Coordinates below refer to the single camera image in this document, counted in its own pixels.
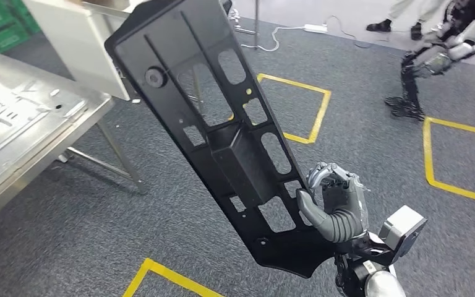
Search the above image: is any stamped sheet metal panel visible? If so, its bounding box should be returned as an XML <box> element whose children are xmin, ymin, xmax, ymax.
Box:
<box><xmin>0</xmin><ymin>75</ymin><xmax>88</xmax><ymax>165</ymax></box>

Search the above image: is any person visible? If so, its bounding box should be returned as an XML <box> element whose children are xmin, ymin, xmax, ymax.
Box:
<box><xmin>366</xmin><ymin>0</ymin><xmax>453</xmax><ymax>41</ymax></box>

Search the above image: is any stainless steel workbench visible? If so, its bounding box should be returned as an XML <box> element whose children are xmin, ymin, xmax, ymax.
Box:
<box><xmin>0</xmin><ymin>51</ymin><xmax>149</xmax><ymax>234</ymax></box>

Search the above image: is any thin metal stand pole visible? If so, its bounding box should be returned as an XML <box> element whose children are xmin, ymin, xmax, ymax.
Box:
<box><xmin>227</xmin><ymin>0</ymin><xmax>263</xmax><ymax>51</ymax></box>

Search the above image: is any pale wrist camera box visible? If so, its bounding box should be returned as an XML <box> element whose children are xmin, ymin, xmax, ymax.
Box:
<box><xmin>379</xmin><ymin>205</ymin><xmax>429</xmax><ymax>252</ymax></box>

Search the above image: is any long black plastic panel part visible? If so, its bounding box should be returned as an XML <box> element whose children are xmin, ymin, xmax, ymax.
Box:
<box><xmin>104</xmin><ymin>0</ymin><xmax>336</xmax><ymax>280</ymax></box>

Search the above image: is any green plastic crate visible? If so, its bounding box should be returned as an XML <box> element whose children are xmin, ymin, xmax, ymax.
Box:
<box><xmin>9</xmin><ymin>0</ymin><xmax>42</xmax><ymax>35</ymax></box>
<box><xmin>0</xmin><ymin>22</ymin><xmax>32</xmax><ymax>54</ymax></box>

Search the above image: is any white power cable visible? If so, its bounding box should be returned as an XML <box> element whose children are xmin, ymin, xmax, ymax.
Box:
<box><xmin>241</xmin><ymin>15</ymin><xmax>372</xmax><ymax>53</ymax></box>

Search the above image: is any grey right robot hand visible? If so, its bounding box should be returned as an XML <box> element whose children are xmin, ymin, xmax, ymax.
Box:
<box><xmin>296</xmin><ymin>161</ymin><xmax>370</xmax><ymax>244</ymax></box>

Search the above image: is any white cabinet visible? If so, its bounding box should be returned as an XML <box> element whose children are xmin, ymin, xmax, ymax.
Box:
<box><xmin>22</xmin><ymin>0</ymin><xmax>140</xmax><ymax>102</ymax></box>

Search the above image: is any white power strip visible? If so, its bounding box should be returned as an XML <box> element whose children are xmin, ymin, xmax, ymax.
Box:
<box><xmin>302</xmin><ymin>23</ymin><xmax>329</xmax><ymax>35</ymax></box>

